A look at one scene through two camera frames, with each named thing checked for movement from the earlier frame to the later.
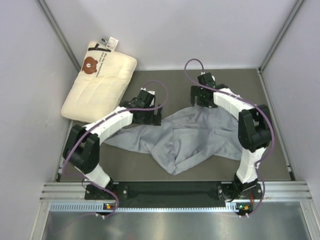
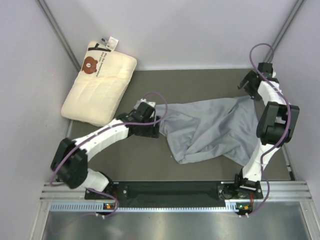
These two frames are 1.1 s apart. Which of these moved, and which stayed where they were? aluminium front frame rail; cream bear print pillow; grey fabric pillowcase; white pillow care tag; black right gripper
Moved: grey fabric pillowcase; black right gripper
Stayed: aluminium front frame rail; white pillow care tag; cream bear print pillow
